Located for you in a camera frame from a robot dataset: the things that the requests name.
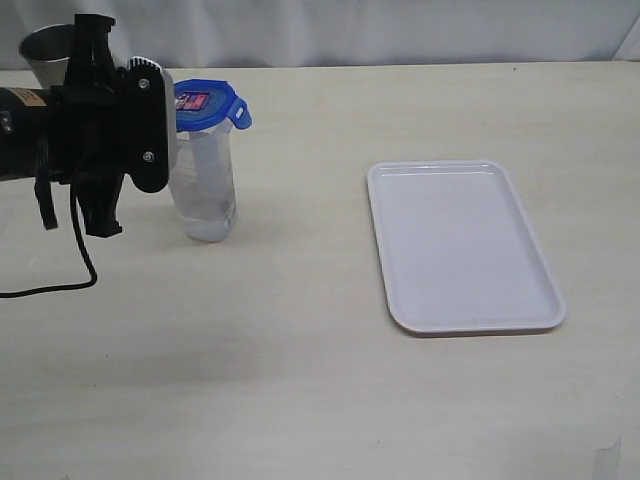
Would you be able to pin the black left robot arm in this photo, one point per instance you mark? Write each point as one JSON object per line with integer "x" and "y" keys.
{"x": 27, "y": 123}

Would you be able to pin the clear plastic tall container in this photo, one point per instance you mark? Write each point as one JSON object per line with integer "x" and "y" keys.
{"x": 202, "y": 184}

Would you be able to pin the white rectangular plastic tray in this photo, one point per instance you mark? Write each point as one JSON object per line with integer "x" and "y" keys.
{"x": 458, "y": 254}

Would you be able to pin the stainless steel cup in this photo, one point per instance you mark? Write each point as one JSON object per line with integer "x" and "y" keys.
{"x": 47, "y": 52}

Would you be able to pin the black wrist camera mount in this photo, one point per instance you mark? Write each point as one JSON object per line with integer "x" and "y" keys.
{"x": 149, "y": 124}

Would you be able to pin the white backdrop curtain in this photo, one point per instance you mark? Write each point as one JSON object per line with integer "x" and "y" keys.
{"x": 207, "y": 34}

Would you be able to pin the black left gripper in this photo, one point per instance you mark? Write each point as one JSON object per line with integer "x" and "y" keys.
{"x": 87, "y": 83}

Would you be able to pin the blue snap-lock container lid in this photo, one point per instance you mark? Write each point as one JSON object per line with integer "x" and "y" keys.
{"x": 202, "y": 104}

